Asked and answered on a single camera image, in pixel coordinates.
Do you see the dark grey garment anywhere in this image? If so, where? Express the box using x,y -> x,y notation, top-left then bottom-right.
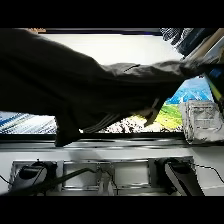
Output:
0,28 -> 209,148

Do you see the heap of clothes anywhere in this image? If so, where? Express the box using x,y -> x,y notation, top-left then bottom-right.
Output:
159,28 -> 224,66

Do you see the light grey folded garment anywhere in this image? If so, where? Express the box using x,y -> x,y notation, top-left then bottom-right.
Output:
179,99 -> 224,146

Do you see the silver frame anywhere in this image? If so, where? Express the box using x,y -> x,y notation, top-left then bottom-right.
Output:
8,155 -> 198,197

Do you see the black cable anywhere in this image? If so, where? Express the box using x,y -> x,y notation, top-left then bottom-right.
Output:
0,174 -> 14,187
192,162 -> 224,185

